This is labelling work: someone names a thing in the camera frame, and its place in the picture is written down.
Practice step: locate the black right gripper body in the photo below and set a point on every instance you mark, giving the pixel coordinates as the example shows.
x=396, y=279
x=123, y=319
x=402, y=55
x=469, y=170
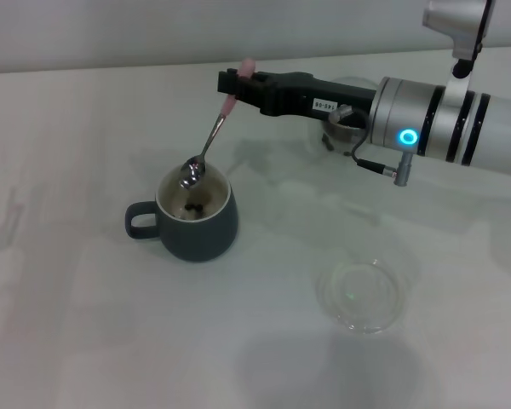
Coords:
x=298, y=96

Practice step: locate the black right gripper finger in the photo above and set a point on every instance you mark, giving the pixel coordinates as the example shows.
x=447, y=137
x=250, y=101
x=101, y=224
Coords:
x=266, y=78
x=234, y=85

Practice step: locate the few coffee beans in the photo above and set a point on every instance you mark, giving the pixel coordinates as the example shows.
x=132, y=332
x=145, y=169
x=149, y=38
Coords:
x=194, y=208

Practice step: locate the dark blue ceramic mug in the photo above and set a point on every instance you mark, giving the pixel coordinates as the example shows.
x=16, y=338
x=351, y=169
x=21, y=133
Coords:
x=200, y=234

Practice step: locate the double-walled glass cup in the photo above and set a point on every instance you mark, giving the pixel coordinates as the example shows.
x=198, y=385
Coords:
x=319, y=132

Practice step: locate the clear glass saucer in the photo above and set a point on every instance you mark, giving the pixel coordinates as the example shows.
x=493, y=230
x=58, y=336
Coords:
x=362, y=298

